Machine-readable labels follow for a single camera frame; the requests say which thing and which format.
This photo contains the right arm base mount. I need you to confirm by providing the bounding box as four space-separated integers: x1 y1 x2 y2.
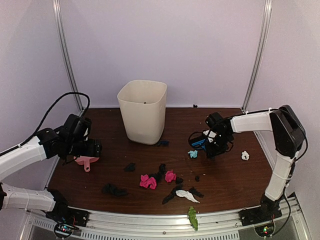
238 200 282 226

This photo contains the white paper scrap front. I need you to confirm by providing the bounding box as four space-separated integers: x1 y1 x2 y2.
175 189 200 204

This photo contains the dark blue paper scrap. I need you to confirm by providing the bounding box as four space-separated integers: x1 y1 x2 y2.
156 140 170 147

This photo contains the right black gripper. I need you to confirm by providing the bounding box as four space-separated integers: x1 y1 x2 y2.
205 132 232 158

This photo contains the white paper scrap right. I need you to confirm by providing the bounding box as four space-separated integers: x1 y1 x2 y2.
241 151 250 161

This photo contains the black paper scrap front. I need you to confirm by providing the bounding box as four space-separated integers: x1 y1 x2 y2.
161 177 205 205

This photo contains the pink paper scrap right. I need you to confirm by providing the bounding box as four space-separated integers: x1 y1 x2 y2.
164 170 177 183

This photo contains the right frame post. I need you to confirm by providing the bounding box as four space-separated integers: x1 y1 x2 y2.
241 0 273 112

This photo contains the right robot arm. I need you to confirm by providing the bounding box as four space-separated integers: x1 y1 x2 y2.
201 105 307 221

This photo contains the pink paper scrap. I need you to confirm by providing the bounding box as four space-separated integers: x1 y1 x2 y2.
139 174 157 190
164 170 177 183

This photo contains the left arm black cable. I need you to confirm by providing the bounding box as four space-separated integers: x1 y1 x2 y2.
18 91 91 148

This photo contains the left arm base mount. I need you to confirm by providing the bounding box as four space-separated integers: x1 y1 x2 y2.
45 189 89 227

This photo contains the frame post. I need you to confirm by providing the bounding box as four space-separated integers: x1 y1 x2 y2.
52 0 85 112
241 0 273 112

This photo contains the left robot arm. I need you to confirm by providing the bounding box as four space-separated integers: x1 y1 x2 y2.
0 114 102 222

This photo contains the light blue paper scrap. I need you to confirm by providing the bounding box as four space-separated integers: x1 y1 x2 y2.
187 150 198 159

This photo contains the pink plastic dustpan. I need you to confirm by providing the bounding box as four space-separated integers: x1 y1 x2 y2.
74 156 100 173

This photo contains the aluminium front rail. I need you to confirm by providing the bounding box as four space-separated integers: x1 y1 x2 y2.
24 192 312 240

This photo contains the white paper scrap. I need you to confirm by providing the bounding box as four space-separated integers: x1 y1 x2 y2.
241 151 250 161
175 189 200 204

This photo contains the pink paper scrap left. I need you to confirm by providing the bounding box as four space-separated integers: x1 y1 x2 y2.
139 174 157 190

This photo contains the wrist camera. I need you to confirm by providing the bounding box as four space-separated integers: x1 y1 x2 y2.
205 112 223 131
59 114 92 142

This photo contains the green paper scrap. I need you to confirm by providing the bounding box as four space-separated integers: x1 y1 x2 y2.
187 206 199 231

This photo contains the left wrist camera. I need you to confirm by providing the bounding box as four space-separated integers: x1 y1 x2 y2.
59 114 92 142

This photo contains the blue hand brush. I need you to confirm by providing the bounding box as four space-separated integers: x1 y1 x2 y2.
189 136 208 151

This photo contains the black paper scrap front-left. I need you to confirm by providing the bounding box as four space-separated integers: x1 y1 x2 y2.
101 183 128 197

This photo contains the black paper scrap left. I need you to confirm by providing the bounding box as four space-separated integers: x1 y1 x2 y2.
123 162 136 172

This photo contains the left frame post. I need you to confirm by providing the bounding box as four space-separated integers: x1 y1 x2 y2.
52 0 85 112

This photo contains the cream plastic waste bin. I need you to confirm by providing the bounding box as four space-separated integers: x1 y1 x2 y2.
117 79 168 145

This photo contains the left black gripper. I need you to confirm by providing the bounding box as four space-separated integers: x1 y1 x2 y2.
65 138 102 158

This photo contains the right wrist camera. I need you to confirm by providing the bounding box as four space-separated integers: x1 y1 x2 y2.
205 112 223 131

